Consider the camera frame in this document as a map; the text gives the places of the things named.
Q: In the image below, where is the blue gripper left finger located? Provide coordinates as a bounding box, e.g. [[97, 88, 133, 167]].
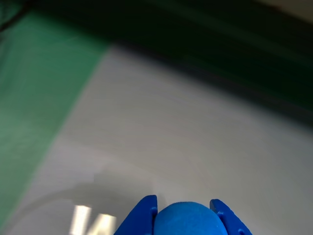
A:
[[113, 194, 158, 235]]

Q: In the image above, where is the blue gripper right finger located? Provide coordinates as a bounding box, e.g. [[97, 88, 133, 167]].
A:
[[209, 198, 253, 235]]

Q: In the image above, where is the blue ball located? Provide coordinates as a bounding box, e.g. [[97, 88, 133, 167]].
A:
[[153, 200, 228, 235]]

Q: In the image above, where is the gray mat with letters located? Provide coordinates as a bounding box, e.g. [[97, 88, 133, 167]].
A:
[[0, 45, 313, 235]]

